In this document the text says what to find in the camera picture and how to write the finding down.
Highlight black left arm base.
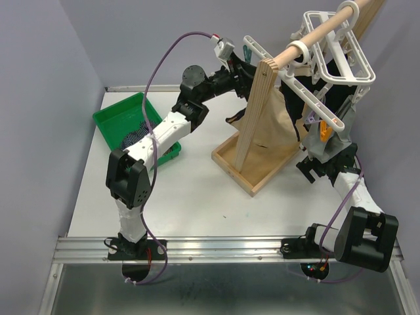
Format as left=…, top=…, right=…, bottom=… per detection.
left=103, top=237, right=165, bottom=262

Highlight aluminium mounting rail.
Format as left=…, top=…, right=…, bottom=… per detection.
left=54, top=233, right=405, bottom=263

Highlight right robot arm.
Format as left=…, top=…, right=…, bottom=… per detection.
left=297, top=144, right=399, bottom=272

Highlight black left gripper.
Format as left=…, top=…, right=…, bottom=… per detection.
left=198, top=51, right=274, bottom=103

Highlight beige underwear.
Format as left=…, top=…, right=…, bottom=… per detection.
left=224, top=65, right=316, bottom=155

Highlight grey underwear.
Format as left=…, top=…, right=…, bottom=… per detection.
left=302, top=95, right=356, bottom=163

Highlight black underwear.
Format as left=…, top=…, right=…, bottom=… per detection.
left=278, top=49, right=358, bottom=144

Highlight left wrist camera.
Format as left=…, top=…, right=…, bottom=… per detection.
left=210, top=34, right=235, bottom=67

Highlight wooden clothes rack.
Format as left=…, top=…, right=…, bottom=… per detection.
left=212, top=1, right=383, bottom=196

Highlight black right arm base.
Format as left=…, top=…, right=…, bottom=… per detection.
left=280, top=226, right=339, bottom=259

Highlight purple clothes peg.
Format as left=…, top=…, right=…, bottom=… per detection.
left=305, top=111, right=321, bottom=125

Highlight green plastic tray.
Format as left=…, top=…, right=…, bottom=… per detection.
left=92, top=91, right=182, bottom=172

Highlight white rectangular clip hanger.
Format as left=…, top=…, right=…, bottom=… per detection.
left=291, top=1, right=376, bottom=103

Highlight white straight clip hanger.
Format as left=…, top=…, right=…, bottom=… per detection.
left=243, top=35, right=345, bottom=132

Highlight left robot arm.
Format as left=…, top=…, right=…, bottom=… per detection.
left=106, top=53, right=256, bottom=259

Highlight blue striped underwear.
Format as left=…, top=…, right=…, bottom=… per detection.
left=119, top=119, right=180, bottom=159

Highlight teal clothes peg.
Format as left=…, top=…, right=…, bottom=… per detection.
left=242, top=45, right=253, bottom=64

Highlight orange clothes peg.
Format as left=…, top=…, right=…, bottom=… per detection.
left=320, top=120, right=333, bottom=142

